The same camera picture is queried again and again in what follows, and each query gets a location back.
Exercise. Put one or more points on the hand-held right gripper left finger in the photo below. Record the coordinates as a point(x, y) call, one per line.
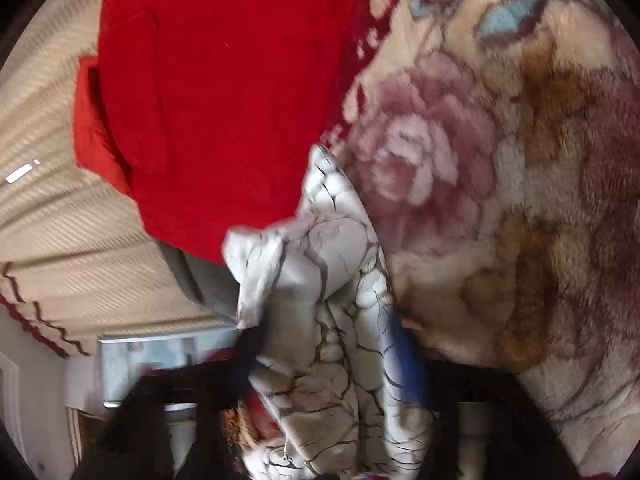
point(235, 365)

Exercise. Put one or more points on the red pillow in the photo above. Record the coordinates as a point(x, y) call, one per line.
point(95, 135)

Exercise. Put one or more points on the large red cushion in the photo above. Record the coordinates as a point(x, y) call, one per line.
point(240, 100)

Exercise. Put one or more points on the white black-veined patterned coat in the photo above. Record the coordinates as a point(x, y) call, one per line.
point(320, 270)

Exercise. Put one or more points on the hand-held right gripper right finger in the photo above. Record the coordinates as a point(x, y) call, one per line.
point(407, 370)

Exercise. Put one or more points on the orange black patterned cloth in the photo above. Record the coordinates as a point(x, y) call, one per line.
point(233, 427)

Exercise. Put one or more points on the floral red beige blanket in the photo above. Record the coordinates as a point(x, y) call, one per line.
point(525, 160)

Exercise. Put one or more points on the dark brown leather sofa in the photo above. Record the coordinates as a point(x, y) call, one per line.
point(210, 285)

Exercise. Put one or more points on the beige dotted curtain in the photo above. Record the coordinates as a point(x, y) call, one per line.
point(70, 240)

